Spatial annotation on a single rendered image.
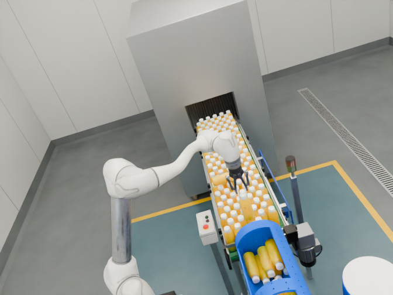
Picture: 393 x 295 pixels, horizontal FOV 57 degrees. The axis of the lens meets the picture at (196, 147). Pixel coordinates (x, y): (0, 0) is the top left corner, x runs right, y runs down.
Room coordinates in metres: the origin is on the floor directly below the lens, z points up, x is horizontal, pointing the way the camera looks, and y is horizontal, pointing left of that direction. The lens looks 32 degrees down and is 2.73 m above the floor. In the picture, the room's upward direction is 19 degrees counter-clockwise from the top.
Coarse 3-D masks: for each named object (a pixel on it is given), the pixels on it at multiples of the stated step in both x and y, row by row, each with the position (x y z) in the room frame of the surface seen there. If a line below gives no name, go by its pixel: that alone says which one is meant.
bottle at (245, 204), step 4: (240, 200) 1.61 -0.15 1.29; (244, 200) 1.59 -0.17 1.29; (248, 200) 1.59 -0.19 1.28; (240, 204) 1.60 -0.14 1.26; (244, 204) 1.58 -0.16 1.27; (248, 204) 1.58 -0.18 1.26; (244, 208) 1.58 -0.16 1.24; (248, 208) 1.58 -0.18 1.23; (252, 208) 1.60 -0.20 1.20; (244, 212) 1.59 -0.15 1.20; (248, 212) 1.58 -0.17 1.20; (252, 212) 1.59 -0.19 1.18; (244, 216) 1.60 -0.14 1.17; (248, 216) 1.58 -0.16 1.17; (252, 216) 1.58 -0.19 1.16
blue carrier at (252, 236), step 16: (256, 224) 1.44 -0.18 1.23; (272, 224) 1.43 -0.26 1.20; (240, 240) 1.41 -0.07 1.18; (256, 240) 1.46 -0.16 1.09; (240, 256) 1.35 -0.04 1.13; (288, 256) 1.20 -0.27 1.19; (288, 272) 1.10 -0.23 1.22; (256, 288) 1.22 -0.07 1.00; (272, 288) 1.03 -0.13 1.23; (288, 288) 1.01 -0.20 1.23; (304, 288) 1.02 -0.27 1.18
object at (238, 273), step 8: (280, 208) 1.83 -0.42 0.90; (216, 216) 1.96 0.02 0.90; (280, 216) 1.76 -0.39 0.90; (288, 224) 1.67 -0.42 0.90; (224, 248) 1.65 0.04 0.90; (296, 248) 1.54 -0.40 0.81; (232, 264) 1.89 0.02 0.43; (240, 272) 1.89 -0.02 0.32; (240, 280) 1.88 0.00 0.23; (240, 288) 1.89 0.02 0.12
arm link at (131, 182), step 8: (128, 168) 1.42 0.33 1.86; (136, 168) 1.41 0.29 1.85; (120, 176) 1.38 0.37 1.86; (128, 176) 1.35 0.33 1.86; (136, 176) 1.35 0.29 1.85; (144, 176) 1.35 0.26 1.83; (152, 176) 1.36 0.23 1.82; (120, 184) 1.32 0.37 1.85; (128, 184) 1.31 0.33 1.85; (136, 184) 1.31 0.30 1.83; (144, 184) 1.32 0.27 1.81; (152, 184) 1.33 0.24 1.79; (120, 192) 1.30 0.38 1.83; (128, 192) 1.30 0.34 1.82; (136, 192) 1.30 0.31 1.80; (144, 192) 1.32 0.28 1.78
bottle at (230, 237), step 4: (224, 232) 1.63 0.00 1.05; (228, 232) 1.61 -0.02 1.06; (232, 232) 1.62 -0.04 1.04; (224, 236) 1.63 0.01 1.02; (228, 236) 1.60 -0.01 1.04; (232, 236) 1.61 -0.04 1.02; (228, 240) 1.60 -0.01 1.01; (232, 240) 1.60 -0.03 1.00; (228, 248) 1.62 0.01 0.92; (232, 248) 1.60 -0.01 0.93
